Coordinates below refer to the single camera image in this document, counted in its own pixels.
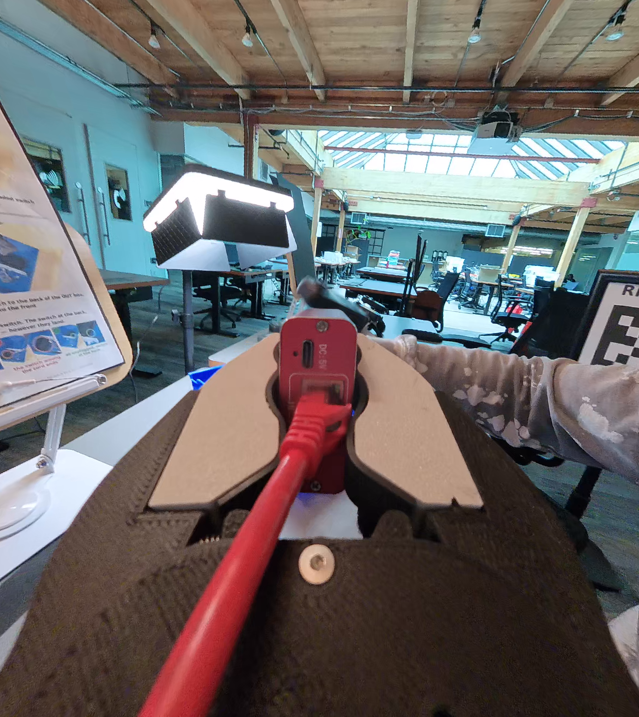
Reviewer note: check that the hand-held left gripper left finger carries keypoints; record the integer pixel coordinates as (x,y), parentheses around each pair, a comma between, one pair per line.
(218,437)

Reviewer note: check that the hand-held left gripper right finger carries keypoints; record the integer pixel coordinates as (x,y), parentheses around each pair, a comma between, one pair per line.
(409,442)

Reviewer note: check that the red ethernet switch box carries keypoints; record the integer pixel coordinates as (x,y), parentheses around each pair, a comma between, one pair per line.
(319,336)

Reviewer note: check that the blue plastic storage bin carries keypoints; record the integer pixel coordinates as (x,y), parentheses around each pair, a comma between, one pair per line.
(204,378)

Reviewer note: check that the person's right forearm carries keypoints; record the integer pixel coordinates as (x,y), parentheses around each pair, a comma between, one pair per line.
(577,403)

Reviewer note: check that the black flat pad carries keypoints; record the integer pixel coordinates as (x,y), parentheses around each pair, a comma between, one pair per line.
(465,341)
(421,336)

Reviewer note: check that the black flag panel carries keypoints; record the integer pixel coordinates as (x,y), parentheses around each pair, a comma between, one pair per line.
(300,235)

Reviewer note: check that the wooden background desk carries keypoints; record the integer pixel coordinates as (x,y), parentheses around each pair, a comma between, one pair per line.
(129,278)

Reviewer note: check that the studio softbox light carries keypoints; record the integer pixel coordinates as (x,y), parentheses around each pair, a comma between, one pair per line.
(224,190)

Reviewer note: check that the ceiling projector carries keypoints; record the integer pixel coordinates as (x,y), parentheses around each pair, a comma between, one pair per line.
(493,137)

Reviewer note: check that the framed checkered tag board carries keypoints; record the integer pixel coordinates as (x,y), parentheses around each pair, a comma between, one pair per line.
(633,330)

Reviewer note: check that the wooden instruction sheet board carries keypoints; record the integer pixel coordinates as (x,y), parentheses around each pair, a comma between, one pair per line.
(17,280)

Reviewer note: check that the ceiling track spotlight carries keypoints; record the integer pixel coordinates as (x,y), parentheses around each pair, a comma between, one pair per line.
(154,40)
(474,35)
(247,38)
(614,32)

